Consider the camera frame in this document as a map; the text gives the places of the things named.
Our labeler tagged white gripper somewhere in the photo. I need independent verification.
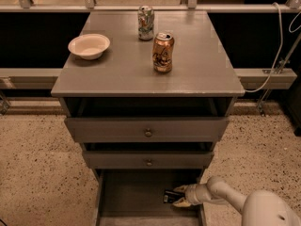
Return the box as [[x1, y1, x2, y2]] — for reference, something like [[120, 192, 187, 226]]
[[172, 184, 210, 208]]

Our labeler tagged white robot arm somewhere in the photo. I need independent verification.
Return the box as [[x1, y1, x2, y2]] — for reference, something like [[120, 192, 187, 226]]
[[173, 176, 301, 226]]

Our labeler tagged round middle drawer knob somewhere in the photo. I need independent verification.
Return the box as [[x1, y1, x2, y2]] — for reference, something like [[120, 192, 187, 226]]
[[146, 159, 153, 167]]

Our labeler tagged round drawer knob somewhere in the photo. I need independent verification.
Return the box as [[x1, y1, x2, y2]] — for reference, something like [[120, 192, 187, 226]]
[[145, 128, 152, 137], [146, 159, 153, 167]]

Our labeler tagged grey open bottom drawer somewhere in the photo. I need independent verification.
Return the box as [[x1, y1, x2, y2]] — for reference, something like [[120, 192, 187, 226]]
[[92, 169, 207, 226]]

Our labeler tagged round top drawer knob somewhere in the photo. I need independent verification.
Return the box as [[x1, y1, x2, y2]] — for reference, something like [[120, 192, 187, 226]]
[[145, 128, 152, 137]]

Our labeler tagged grey middle drawer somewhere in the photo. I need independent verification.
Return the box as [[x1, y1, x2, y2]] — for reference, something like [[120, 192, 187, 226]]
[[83, 151, 214, 170]]

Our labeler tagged grey top drawer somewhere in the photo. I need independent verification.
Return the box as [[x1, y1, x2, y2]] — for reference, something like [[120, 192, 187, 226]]
[[65, 118, 229, 143]]

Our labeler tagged grey wooden drawer cabinet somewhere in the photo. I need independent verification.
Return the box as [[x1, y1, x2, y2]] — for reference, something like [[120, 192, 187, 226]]
[[50, 9, 246, 226]]

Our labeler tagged orange soda can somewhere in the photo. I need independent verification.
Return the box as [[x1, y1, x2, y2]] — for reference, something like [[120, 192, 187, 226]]
[[152, 32, 175, 73]]

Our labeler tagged white bowl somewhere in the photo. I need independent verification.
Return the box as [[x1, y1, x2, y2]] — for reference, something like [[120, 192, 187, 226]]
[[68, 34, 110, 60]]

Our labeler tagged metal stand leg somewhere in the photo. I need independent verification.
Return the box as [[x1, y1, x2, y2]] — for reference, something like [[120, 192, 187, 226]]
[[257, 32, 301, 117]]

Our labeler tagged green white soda can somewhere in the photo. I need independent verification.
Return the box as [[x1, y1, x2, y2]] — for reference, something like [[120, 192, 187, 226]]
[[138, 6, 154, 40]]

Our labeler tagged metal railing frame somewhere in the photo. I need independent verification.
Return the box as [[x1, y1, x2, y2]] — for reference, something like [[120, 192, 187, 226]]
[[1, 0, 290, 89]]

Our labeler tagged white cable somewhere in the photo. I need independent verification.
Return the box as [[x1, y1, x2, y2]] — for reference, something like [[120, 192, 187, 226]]
[[244, 1, 301, 94]]

